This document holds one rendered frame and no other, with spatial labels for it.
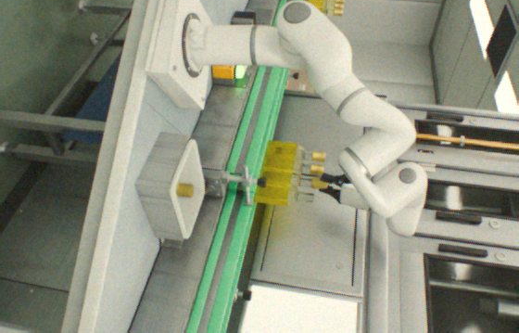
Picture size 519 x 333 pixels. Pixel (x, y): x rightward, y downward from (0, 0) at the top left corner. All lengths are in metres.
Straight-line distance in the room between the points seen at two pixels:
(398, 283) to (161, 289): 0.71
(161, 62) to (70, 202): 0.84
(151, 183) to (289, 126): 0.92
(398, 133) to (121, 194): 0.59
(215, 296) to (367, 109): 0.60
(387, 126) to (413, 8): 6.77
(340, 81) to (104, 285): 0.65
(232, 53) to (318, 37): 0.23
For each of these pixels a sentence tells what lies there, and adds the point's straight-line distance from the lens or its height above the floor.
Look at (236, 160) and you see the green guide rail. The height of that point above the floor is 0.91.
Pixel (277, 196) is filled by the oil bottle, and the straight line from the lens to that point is 1.32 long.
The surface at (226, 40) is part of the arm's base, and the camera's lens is 1.03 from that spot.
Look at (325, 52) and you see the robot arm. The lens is 0.89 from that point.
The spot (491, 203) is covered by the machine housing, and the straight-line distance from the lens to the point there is 1.72.
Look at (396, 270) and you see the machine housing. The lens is 1.43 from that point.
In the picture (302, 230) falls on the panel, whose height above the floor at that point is 1.12.
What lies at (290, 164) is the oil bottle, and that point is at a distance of 1.39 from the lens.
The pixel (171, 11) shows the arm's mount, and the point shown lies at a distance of 1.03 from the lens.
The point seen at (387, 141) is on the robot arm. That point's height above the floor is 1.29.
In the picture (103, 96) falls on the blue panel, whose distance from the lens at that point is 1.59.
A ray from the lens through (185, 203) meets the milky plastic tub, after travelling 1.19.
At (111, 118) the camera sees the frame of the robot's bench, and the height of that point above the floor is 0.67.
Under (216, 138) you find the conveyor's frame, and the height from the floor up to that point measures 0.83.
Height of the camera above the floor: 1.16
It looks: 9 degrees down
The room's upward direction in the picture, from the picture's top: 97 degrees clockwise
